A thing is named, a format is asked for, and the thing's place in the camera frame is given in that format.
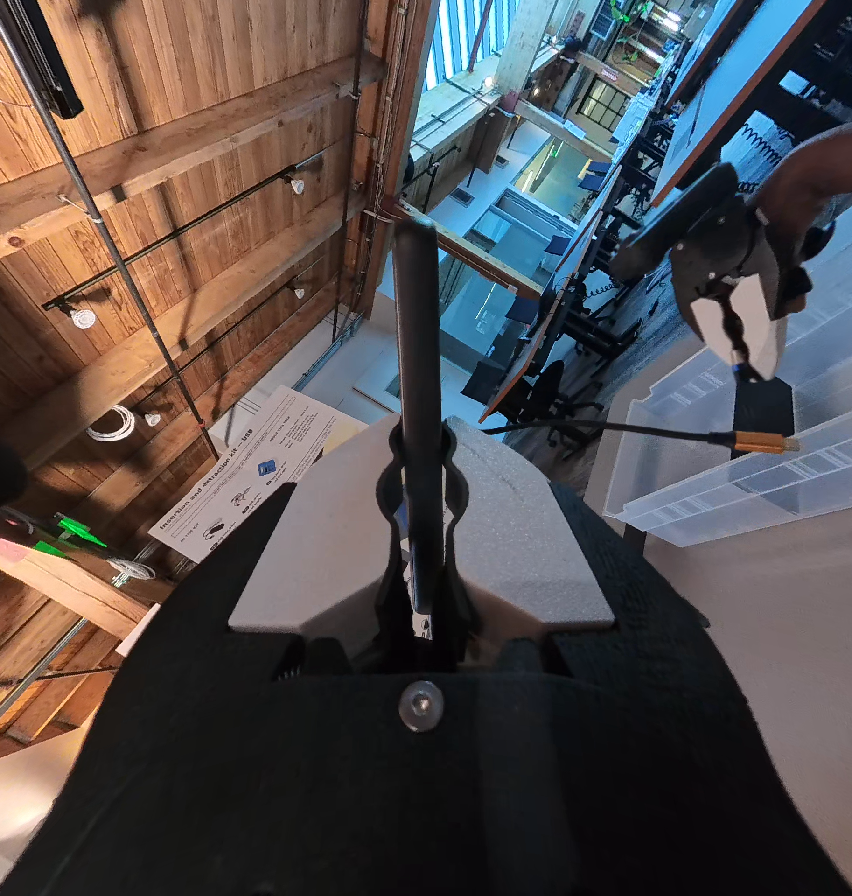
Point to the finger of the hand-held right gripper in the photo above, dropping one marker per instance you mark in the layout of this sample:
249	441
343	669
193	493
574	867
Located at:
713	318
765	329

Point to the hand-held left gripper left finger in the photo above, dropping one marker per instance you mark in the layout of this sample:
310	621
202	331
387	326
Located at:
307	560

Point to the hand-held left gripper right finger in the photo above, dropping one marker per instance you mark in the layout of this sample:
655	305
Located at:
524	553

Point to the small black usb hub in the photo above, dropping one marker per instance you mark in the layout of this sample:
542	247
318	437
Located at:
765	413

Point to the clear plastic bin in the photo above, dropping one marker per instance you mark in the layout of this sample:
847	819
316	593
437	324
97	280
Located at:
713	490

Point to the long black usb hub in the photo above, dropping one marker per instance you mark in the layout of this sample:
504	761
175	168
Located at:
417	350

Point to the person's right hand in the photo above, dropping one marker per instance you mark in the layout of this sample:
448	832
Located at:
797	196

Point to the printed instruction board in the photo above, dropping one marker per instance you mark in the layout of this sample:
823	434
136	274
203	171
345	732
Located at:
258	476

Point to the black office chair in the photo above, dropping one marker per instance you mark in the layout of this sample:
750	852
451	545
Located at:
531	392

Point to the wooden-edged office desk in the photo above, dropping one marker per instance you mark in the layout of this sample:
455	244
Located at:
538	336

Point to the green tag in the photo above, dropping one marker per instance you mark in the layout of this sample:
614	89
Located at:
76	528

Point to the metal ceiling pipe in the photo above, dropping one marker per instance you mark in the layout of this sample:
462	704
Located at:
123	262

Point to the black linear ceiling light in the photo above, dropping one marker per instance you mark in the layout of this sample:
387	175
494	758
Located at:
41	63

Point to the black light track rail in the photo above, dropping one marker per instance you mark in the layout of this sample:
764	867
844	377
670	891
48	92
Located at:
188	230

